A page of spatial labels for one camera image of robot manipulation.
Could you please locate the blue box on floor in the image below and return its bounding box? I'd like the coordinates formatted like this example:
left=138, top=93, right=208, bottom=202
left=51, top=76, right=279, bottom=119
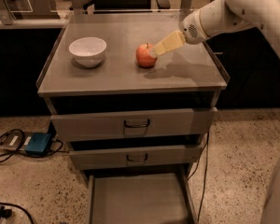
left=24, top=133, right=51, bottom=156

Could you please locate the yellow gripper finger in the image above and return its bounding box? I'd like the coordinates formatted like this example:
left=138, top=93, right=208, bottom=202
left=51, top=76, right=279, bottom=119
left=149, top=31, right=186, bottom=58

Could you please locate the grey flat device on floor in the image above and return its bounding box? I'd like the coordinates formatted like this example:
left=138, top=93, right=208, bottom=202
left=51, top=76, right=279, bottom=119
left=0, top=132, right=32, bottom=151

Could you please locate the red apple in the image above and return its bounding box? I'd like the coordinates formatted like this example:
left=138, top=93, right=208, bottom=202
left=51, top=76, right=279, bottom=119
left=136, top=43, right=157, bottom=68

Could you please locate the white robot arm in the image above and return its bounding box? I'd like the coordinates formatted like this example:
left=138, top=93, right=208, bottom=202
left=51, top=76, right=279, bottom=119
left=150, top=0, right=280, bottom=224

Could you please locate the white ceramic bowl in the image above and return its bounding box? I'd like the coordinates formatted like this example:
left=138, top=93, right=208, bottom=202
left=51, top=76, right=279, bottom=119
left=69, top=37, right=106, bottom=67

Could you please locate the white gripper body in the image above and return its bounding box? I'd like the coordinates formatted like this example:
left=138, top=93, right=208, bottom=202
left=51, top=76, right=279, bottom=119
left=180, top=10, right=208, bottom=45

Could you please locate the grey metal drawer cabinet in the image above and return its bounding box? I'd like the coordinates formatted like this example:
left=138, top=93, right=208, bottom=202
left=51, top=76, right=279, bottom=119
left=35, top=12, right=231, bottom=224

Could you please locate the black device bottom left corner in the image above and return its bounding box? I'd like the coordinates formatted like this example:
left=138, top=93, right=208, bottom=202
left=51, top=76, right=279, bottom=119
left=0, top=205, right=12, bottom=220

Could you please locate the grey middle drawer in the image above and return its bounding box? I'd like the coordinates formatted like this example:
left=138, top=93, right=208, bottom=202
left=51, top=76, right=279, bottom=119
left=69, top=135, right=203, bottom=170

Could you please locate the black cable beside cabinet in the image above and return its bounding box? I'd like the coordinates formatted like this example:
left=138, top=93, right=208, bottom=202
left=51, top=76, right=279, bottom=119
left=187, top=133, right=210, bottom=224

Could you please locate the grey top drawer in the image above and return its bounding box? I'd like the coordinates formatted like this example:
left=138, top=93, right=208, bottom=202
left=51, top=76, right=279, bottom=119
left=51, top=107, right=217, bottom=142

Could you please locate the grey drawer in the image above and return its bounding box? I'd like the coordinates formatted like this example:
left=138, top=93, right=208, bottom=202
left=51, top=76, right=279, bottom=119
left=69, top=135, right=203, bottom=170
left=86, top=173, right=198, bottom=224
left=51, top=107, right=217, bottom=142

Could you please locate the grey bottom drawer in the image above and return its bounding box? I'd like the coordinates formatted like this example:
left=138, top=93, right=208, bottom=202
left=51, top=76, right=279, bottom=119
left=86, top=173, right=198, bottom=224

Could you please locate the black cable on floor left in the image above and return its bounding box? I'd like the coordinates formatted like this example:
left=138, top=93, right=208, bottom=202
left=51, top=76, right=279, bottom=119
left=0, top=128, right=69, bottom=164

